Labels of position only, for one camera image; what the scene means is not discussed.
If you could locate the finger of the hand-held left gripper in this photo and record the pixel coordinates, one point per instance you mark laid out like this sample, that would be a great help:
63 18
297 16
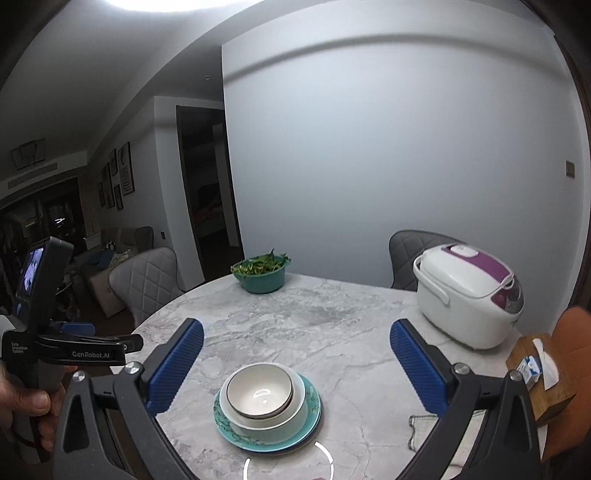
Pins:
78 328
131 344

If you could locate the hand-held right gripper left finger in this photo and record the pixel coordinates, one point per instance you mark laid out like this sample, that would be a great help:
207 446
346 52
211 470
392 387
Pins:
175 369

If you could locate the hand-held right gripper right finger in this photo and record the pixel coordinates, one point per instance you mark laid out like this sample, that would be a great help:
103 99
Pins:
418 374

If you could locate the small cream dark-rimmed bowl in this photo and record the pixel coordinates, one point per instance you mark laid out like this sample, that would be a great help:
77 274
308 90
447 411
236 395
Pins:
258 392

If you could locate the teal rimmed floral plate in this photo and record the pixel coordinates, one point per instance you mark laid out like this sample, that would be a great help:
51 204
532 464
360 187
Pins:
311 410

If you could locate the large white bowl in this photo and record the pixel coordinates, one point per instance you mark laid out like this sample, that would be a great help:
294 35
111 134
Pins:
272 429

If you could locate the grey rimmed plate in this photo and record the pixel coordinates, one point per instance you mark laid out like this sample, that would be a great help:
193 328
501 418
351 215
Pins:
281 453

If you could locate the person's left hand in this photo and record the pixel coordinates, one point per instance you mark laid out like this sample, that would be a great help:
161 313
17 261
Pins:
23 406

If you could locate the white dark-edged cloth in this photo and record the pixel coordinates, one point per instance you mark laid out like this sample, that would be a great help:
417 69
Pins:
422 434

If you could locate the light grey quilted chair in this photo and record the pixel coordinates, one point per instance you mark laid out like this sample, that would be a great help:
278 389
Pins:
147 281

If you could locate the white purple rice cooker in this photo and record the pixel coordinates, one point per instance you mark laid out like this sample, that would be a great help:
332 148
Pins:
461 300

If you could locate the blue white small carton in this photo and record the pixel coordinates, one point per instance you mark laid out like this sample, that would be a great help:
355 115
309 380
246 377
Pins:
528 369

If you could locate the green plastic bowl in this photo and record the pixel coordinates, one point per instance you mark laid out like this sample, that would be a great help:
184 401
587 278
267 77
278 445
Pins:
261 282

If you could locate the white tissue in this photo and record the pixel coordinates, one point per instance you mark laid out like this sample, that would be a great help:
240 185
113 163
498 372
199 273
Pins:
547 364

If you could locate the black geometric ceiling lamp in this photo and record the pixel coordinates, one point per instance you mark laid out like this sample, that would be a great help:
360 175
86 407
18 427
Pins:
28 154

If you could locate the green leafy vegetables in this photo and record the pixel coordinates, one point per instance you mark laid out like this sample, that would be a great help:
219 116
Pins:
258 265

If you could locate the wooden tissue box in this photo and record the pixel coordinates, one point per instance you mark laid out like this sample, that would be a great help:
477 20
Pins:
554 401

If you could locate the orange chair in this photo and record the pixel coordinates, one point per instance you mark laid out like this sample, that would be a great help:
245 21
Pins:
575 332

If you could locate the small framed wall picture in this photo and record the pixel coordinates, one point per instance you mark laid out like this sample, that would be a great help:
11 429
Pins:
118 197

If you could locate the tall framed wall picture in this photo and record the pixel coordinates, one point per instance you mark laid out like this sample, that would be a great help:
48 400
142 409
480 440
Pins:
125 168

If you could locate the brown wall switch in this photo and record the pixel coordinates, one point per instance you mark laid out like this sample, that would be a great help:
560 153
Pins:
570 168

